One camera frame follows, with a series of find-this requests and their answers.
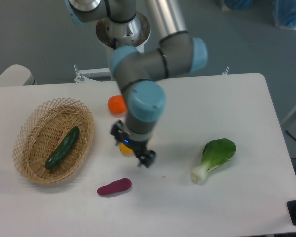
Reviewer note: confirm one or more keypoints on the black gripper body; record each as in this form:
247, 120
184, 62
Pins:
136, 142

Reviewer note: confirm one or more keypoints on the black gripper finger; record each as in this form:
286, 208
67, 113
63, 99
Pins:
141, 161
149, 159

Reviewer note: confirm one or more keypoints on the green cucumber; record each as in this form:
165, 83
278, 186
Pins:
63, 149

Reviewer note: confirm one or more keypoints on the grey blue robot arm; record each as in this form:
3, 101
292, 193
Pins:
137, 73

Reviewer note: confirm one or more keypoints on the woven wicker basket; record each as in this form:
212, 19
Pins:
44, 131

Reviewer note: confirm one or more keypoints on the yellow mango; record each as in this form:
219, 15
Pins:
125, 150

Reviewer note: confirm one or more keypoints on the purple sweet potato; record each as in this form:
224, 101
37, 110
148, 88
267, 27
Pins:
117, 186

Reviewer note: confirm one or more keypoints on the orange tangerine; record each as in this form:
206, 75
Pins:
116, 104

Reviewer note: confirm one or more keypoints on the green bok choy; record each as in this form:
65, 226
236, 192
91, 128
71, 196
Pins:
215, 153

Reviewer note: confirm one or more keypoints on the white chair back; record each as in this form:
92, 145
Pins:
17, 75

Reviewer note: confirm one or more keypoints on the blue plastic bag middle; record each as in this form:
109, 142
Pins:
231, 5

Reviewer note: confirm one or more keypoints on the blue plastic bag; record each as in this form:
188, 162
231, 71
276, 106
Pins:
231, 5
284, 14

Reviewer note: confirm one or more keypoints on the blue plastic bag right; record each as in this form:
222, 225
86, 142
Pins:
284, 14

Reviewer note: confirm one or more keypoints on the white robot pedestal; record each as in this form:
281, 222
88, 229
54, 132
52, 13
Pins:
112, 35

